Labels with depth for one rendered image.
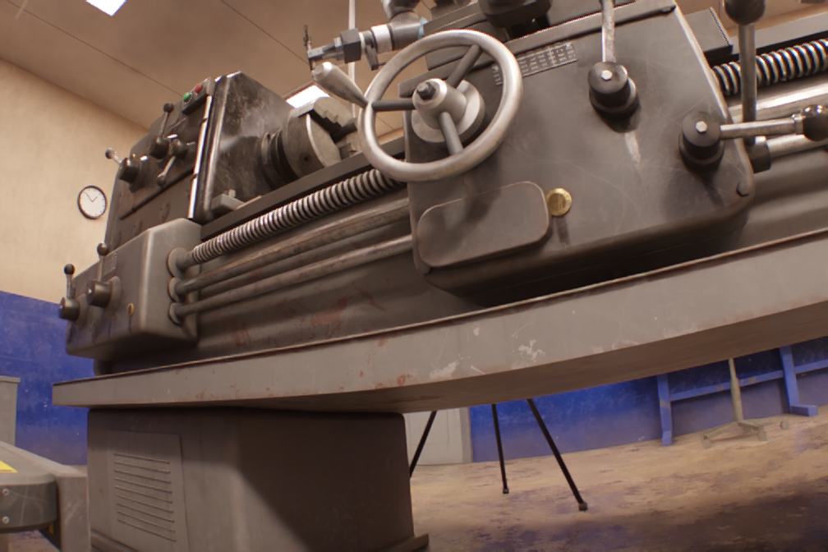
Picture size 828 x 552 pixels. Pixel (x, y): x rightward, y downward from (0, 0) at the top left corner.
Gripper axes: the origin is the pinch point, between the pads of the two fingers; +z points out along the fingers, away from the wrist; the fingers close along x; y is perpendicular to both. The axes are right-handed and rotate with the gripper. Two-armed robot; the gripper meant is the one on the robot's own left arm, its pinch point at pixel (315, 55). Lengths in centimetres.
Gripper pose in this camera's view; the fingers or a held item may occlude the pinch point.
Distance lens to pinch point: 145.4
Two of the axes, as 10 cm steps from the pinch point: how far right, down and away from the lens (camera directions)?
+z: -9.5, 2.8, -1.1
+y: -2.8, -9.6, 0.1
